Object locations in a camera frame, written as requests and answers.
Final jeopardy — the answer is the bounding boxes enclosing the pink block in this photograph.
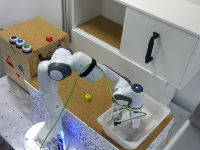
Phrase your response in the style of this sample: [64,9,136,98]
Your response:
[45,34,54,43]

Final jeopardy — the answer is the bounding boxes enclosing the wooden drawer box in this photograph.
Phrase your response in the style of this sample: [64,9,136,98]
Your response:
[0,16,71,92]

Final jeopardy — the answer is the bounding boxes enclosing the white cabinet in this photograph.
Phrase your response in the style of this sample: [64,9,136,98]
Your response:
[70,0,200,113]

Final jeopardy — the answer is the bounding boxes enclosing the white plastic box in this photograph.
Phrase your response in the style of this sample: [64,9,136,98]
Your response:
[96,96,172,150]

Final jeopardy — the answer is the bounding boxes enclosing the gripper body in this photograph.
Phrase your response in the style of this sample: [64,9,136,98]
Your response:
[111,101,143,118]

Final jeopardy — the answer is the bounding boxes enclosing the black door handle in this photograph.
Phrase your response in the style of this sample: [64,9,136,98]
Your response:
[144,31,160,65]

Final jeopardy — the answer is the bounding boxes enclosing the white sliding door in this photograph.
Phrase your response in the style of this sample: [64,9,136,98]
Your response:
[118,6,200,90]

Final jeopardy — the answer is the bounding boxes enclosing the blue button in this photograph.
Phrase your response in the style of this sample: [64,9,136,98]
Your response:
[15,38,26,49]

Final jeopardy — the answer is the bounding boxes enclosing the green button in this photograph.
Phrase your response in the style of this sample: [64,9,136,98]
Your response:
[21,43,33,54]

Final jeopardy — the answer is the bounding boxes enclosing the yellow block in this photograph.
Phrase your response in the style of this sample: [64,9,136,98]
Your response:
[83,93,93,103]

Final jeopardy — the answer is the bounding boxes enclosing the red button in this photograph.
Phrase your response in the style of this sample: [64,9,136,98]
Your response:
[9,34,19,45]

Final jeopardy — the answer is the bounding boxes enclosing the black drawer handle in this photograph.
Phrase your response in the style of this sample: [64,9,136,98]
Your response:
[37,51,54,63]

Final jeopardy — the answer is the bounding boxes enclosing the green cable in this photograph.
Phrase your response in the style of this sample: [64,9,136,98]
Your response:
[39,62,148,150]

